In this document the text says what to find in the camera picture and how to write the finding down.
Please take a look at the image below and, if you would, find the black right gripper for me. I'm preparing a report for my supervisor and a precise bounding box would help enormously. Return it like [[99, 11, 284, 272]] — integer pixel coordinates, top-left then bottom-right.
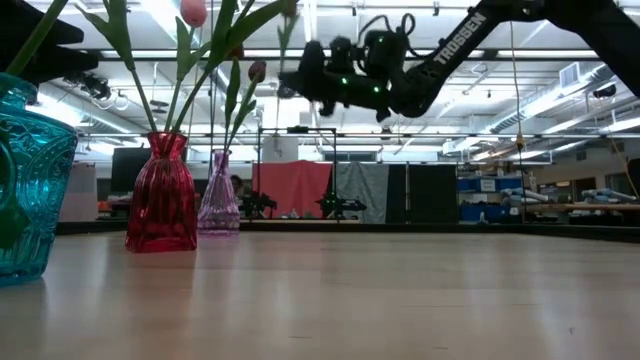
[[277, 28, 412, 124]]

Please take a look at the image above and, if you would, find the pink artificial tulip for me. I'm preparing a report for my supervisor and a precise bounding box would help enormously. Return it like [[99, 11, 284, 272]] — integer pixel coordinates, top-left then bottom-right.
[[163, 0, 209, 135], [172, 0, 287, 135], [74, 0, 159, 135]]

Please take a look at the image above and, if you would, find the red glass vase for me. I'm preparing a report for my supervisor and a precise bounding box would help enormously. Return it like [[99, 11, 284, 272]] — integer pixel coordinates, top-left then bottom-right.
[[124, 130, 199, 254]]

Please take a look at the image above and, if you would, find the pink glass vase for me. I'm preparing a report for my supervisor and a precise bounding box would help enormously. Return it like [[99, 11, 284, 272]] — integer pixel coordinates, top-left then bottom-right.
[[196, 148, 242, 237]]

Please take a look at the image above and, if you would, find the red cloth backdrop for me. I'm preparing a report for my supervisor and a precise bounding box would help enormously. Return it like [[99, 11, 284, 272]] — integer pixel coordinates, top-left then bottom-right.
[[251, 160, 334, 220]]

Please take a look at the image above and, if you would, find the person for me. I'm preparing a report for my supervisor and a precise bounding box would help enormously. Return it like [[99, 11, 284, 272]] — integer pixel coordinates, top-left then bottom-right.
[[228, 174, 254, 212]]

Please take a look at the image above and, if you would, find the black monitor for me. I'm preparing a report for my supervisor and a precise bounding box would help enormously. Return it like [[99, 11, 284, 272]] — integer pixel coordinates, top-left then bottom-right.
[[110, 146, 152, 194]]

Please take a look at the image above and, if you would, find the gray cloth backdrop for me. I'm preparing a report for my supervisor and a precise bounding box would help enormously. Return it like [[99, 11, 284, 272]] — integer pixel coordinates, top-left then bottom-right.
[[331, 162, 392, 224]]

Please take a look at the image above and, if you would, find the black cloth backdrop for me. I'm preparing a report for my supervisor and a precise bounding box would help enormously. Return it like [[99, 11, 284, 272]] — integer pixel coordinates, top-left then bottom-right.
[[386, 162, 459, 224]]

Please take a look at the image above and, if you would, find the blue storage bin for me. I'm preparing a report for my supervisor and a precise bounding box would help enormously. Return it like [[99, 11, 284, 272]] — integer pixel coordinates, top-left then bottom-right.
[[458, 204, 522, 223], [456, 176, 532, 194]]

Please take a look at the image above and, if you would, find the black overhead rig beam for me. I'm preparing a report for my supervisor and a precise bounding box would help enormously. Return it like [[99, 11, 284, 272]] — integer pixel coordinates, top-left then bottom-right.
[[97, 48, 601, 63]]

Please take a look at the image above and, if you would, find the black square stand frame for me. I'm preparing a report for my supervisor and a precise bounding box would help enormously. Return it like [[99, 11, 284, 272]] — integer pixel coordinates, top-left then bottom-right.
[[256, 126, 339, 222]]

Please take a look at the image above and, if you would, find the hanging cable with yellow plug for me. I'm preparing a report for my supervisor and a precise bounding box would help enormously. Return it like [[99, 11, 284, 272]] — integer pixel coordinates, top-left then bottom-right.
[[508, 19, 527, 152]]

